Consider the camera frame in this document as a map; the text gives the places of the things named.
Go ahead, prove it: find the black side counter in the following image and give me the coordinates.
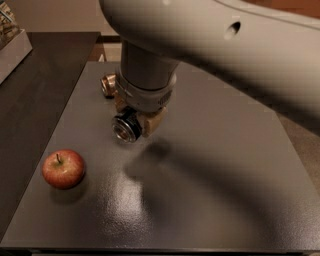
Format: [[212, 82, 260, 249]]
[[0, 32, 100, 240]]

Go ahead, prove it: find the orange soda can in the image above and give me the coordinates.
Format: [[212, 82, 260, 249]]
[[101, 74, 116, 98]]

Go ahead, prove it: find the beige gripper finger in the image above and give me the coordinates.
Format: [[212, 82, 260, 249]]
[[139, 107, 167, 138], [114, 92, 127, 112]]

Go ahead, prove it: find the white snack box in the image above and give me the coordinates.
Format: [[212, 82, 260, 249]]
[[0, 0, 33, 84]]

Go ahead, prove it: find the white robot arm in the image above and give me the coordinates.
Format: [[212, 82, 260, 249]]
[[99, 0, 320, 133]]

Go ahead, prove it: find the red apple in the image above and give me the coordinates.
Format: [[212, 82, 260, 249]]
[[42, 149, 85, 189]]

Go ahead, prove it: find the blue pepsi can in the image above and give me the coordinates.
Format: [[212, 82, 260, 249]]
[[112, 108, 142, 143]]

